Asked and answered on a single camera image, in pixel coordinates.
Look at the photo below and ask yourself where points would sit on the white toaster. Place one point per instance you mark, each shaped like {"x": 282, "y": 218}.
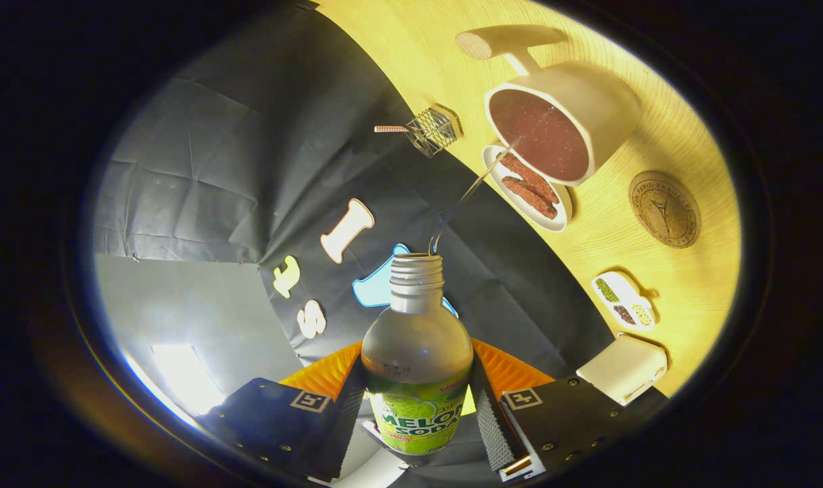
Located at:
{"x": 621, "y": 369}

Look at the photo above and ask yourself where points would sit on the clear juice stream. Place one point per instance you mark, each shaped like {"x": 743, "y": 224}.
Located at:
{"x": 470, "y": 190}

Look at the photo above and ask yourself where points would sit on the silver bottle with green label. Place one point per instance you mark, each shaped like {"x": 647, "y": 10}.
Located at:
{"x": 415, "y": 346}

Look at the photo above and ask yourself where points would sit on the black backdrop cloth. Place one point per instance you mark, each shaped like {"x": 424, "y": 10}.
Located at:
{"x": 215, "y": 169}

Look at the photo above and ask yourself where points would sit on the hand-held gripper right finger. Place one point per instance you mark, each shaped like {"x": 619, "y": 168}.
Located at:
{"x": 491, "y": 427}

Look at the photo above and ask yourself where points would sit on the round cork coaster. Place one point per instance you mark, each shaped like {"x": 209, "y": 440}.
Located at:
{"x": 664, "y": 210}

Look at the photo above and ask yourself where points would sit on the wooden table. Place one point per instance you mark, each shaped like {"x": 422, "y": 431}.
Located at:
{"x": 689, "y": 285}

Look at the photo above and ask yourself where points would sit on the pink straw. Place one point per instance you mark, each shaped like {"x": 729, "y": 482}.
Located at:
{"x": 391, "y": 129}

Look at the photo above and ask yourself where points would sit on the white divided dish with beans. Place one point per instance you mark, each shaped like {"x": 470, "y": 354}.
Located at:
{"x": 625, "y": 288}

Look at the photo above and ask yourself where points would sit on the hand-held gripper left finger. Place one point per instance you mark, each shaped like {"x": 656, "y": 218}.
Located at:
{"x": 344, "y": 420}

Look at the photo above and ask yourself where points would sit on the white oval plate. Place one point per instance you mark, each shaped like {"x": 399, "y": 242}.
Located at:
{"x": 513, "y": 203}

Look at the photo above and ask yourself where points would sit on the brown sausage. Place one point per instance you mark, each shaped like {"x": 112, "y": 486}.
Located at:
{"x": 530, "y": 198}
{"x": 530, "y": 177}

